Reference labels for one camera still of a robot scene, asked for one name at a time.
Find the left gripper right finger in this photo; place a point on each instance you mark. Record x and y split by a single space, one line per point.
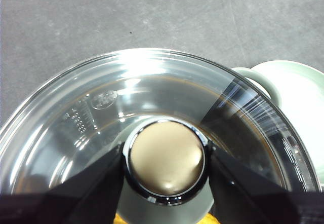
253 201

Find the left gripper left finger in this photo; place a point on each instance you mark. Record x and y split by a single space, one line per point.
76 203

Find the yellow corn cob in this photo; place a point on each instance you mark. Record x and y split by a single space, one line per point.
119 221

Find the glass lid with knob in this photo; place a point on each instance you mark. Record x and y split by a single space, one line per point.
164 158

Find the pale green round plate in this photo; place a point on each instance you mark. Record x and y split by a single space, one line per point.
301 94

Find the pale green electric steamer pot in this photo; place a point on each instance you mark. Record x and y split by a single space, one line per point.
263 84

